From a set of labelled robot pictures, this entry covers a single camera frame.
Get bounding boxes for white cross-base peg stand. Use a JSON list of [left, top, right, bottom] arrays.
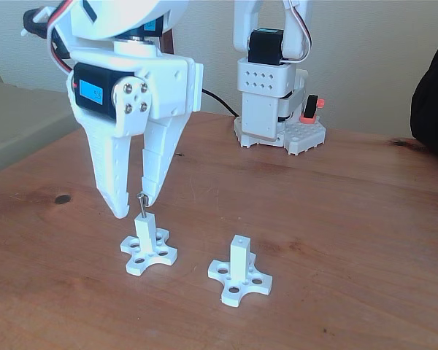
[[207, 235, 274, 307], [119, 214, 179, 276]]

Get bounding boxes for grey-green plastic bin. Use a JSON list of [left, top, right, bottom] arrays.
[[0, 71, 80, 179]]

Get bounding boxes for orange and black clamp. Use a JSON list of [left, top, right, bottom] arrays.
[[301, 94, 326, 125]]

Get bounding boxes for person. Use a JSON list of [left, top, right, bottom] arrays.
[[410, 31, 438, 165]]

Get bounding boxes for brown wooden post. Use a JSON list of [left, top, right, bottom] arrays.
[[162, 28, 179, 55]]

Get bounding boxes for white perforated base plate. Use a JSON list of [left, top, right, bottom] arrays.
[[232, 116, 328, 157]]

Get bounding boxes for black camera with white bracket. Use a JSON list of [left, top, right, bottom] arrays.
[[20, 7, 58, 40]]

